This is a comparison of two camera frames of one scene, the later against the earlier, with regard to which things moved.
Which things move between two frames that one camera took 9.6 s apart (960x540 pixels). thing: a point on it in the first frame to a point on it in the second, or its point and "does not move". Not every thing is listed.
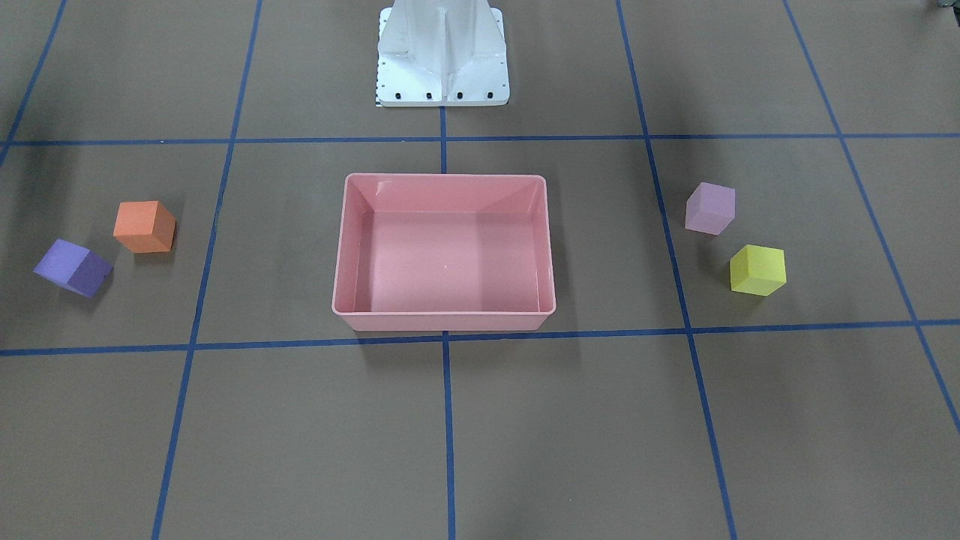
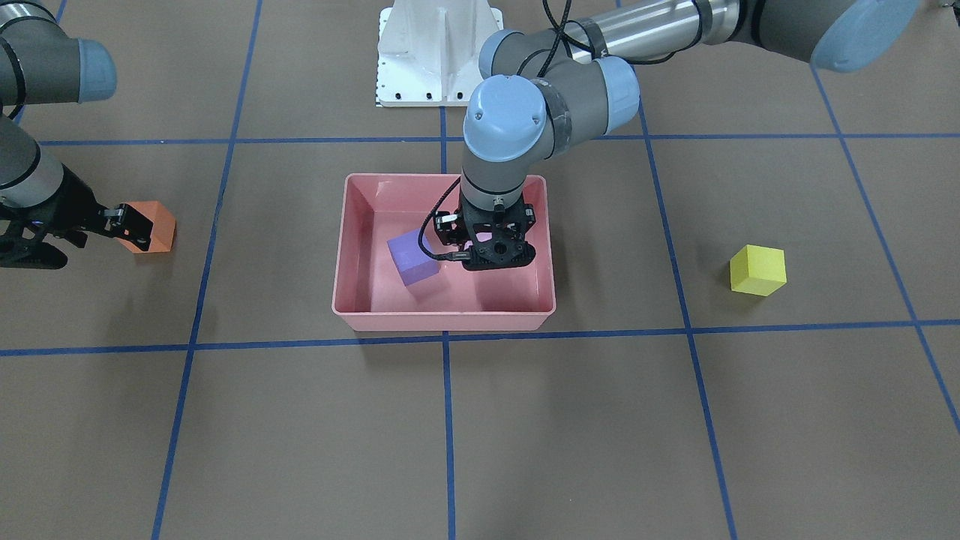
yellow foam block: x=757 y=270 does not move
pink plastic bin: x=436 y=252 does not move
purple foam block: x=76 y=267 to x=412 y=263
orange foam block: x=145 y=226 does not move
